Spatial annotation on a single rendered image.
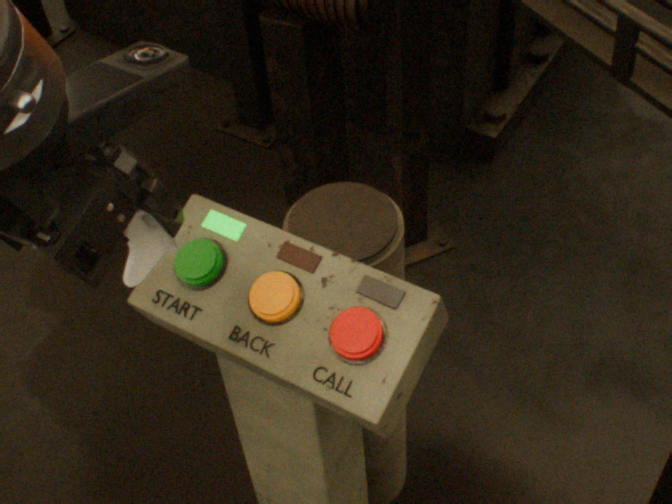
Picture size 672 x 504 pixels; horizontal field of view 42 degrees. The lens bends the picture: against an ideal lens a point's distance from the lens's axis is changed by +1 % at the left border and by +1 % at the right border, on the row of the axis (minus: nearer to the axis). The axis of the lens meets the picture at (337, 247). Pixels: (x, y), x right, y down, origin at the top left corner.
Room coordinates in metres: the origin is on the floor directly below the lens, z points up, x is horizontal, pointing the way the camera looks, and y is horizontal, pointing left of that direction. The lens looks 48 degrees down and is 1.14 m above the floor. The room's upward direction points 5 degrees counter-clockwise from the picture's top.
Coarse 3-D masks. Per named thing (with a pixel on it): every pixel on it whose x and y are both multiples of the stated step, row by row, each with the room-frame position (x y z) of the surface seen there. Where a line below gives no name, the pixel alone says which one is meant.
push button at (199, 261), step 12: (192, 240) 0.49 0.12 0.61; (204, 240) 0.49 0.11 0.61; (180, 252) 0.48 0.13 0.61; (192, 252) 0.48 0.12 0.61; (204, 252) 0.48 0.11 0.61; (216, 252) 0.47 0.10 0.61; (180, 264) 0.47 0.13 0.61; (192, 264) 0.47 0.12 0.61; (204, 264) 0.47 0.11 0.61; (216, 264) 0.47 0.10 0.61; (180, 276) 0.46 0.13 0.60; (192, 276) 0.46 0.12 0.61; (204, 276) 0.46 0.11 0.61; (216, 276) 0.46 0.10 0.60
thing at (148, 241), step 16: (128, 224) 0.40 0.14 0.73; (144, 224) 0.41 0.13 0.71; (144, 240) 0.41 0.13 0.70; (160, 240) 0.42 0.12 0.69; (176, 240) 0.43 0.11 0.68; (128, 256) 0.40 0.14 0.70; (144, 256) 0.41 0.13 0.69; (160, 256) 0.42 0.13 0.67; (128, 272) 0.40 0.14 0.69; (144, 272) 0.41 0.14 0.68
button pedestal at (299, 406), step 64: (256, 256) 0.47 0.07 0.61; (192, 320) 0.43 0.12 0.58; (256, 320) 0.42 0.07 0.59; (320, 320) 0.41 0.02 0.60; (384, 320) 0.39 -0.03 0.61; (256, 384) 0.41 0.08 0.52; (320, 384) 0.36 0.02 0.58; (384, 384) 0.35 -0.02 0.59; (256, 448) 0.42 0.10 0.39; (320, 448) 0.38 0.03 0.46
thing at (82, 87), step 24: (144, 48) 0.47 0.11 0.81; (168, 48) 0.47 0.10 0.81; (96, 72) 0.45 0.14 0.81; (120, 72) 0.45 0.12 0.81; (144, 72) 0.45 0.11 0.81; (168, 72) 0.45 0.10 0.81; (72, 96) 0.42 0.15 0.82; (96, 96) 0.42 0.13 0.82; (120, 96) 0.42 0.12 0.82; (144, 96) 0.43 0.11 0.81; (168, 96) 0.45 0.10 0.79; (72, 120) 0.39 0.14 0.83; (96, 120) 0.40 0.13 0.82; (120, 120) 0.42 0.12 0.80; (72, 144) 0.39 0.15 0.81; (96, 144) 0.40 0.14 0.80
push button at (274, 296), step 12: (264, 276) 0.44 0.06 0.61; (276, 276) 0.44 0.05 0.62; (288, 276) 0.44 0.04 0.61; (252, 288) 0.44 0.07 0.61; (264, 288) 0.43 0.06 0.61; (276, 288) 0.43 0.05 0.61; (288, 288) 0.43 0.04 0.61; (252, 300) 0.43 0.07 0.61; (264, 300) 0.42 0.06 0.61; (276, 300) 0.42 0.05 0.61; (288, 300) 0.42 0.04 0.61; (264, 312) 0.41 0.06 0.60; (276, 312) 0.41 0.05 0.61; (288, 312) 0.41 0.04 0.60
